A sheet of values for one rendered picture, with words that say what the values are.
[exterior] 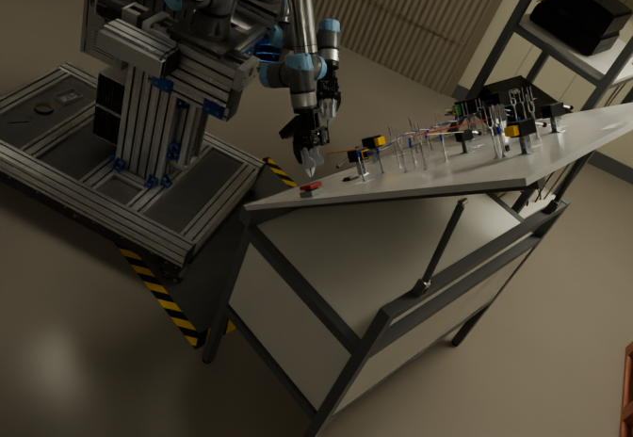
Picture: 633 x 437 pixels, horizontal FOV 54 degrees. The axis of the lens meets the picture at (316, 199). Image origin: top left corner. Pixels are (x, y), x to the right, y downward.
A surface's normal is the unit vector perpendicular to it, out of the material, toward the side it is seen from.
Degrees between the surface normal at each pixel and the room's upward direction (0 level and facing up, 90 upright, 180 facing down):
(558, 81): 90
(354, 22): 90
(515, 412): 0
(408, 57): 90
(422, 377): 0
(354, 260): 0
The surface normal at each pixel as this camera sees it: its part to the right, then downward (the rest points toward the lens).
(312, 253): 0.31, -0.72
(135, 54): -0.35, 0.52
